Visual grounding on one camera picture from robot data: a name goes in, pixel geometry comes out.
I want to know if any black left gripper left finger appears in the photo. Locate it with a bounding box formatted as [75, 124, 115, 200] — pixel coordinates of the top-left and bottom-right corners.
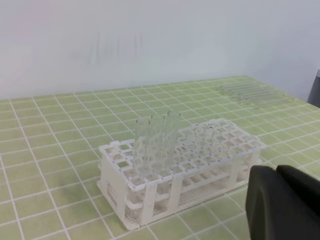
[245, 165, 320, 240]

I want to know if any clear glass test tube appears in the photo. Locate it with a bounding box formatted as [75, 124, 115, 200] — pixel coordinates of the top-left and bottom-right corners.
[238, 94, 280, 104]
[134, 118, 150, 180]
[149, 114, 165, 175]
[162, 110, 181, 176]

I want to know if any white plastic test tube rack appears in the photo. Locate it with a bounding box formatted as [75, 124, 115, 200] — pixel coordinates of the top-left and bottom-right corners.
[97, 118, 266, 230]

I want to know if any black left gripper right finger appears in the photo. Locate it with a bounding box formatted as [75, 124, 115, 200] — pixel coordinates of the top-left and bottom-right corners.
[276, 165, 320, 217]

